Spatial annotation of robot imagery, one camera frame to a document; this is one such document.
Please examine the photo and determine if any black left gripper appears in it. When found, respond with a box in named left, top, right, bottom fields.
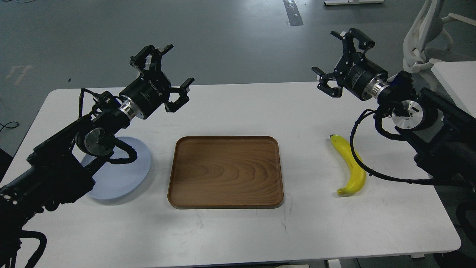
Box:
left=119, top=44, right=195, bottom=120

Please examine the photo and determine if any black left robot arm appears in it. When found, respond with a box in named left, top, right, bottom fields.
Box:
left=0, top=44, right=194, bottom=268

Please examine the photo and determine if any yellow banana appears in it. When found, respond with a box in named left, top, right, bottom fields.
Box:
left=330, top=134, right=367, bottom=197

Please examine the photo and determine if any light blue plate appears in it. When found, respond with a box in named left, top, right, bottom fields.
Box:
left=86, top=136, right=151, bottom=201

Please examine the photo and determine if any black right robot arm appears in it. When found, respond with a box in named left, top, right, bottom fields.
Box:
left=312, top=28, right=475, bottom=189

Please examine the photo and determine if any brown wooden tray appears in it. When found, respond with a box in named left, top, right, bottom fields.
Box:
left=168, top=136, right=284, bottom=209

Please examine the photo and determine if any white floor board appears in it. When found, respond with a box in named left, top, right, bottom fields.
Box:
left=323, top=0, right=385, bottom=6

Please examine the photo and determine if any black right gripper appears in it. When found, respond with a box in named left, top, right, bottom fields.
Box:
left=311, top=28, right=388, bottom=101

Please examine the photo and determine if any white office chair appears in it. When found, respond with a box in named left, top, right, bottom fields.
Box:
left=402, top=0, right=476, bottom=73

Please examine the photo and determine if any white side table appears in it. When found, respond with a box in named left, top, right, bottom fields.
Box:
left=431, top=61, right=476, bottom=117

